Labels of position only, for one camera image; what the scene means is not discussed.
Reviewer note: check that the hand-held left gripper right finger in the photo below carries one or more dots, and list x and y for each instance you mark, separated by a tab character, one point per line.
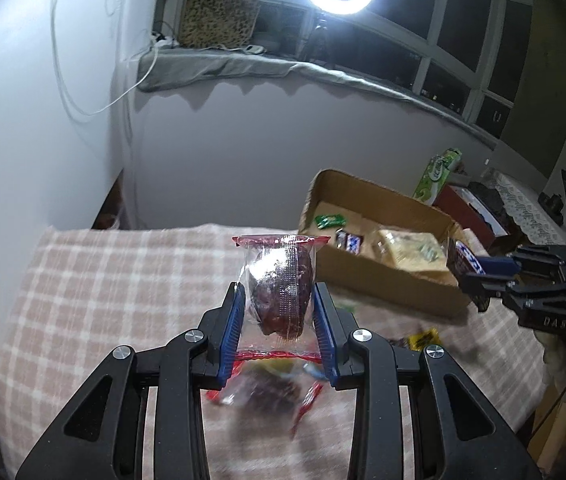
324	335

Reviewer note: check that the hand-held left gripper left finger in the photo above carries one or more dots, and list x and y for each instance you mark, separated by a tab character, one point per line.
230	330

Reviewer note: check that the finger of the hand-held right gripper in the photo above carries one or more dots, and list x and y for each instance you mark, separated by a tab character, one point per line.
488	285
500	264

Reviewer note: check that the dark chocolate bar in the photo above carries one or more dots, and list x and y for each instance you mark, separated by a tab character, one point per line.
463	260
350	241

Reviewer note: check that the clear packet of dark plum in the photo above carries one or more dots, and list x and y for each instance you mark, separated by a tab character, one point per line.
268	390
280	290

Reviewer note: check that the cardboard box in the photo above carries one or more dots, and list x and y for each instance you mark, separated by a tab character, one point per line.
388	290

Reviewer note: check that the clear packet of sliced bread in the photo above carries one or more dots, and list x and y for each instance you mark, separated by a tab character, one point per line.
408	252

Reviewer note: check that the bright green candy packet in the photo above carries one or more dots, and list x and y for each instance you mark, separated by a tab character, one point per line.
330	220

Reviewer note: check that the person's right hand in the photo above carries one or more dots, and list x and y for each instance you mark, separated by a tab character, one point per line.
560	360

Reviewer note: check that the white lace cloth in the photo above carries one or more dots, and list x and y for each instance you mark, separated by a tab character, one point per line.
523	205

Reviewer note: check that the red box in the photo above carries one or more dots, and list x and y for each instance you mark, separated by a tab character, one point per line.
463	205

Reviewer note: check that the small yellow candy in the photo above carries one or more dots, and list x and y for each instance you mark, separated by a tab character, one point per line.
425	339

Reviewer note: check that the green carton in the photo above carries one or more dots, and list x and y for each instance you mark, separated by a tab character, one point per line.
438	170

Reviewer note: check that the pink plaid tablecloth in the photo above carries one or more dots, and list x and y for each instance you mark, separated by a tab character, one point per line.
113	285

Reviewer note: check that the olive curtain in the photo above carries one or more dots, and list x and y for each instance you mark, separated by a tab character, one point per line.
553	85

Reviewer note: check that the white framed window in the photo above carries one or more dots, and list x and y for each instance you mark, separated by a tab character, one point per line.
498	35

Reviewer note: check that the grey windowsill cloth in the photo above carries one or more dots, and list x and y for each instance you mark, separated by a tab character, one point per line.
238	65

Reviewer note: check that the white adapter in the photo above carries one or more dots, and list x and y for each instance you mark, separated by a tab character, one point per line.
255	50

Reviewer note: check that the white wardrobe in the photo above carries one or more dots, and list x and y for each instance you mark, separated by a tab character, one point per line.
23	135

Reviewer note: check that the black tripod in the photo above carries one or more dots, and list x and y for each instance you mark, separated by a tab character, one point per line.
320	35

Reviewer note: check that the white power strip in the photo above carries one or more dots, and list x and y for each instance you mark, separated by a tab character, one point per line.
164	41

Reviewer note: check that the leopard print cushion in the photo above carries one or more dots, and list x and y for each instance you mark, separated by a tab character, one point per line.
218	20

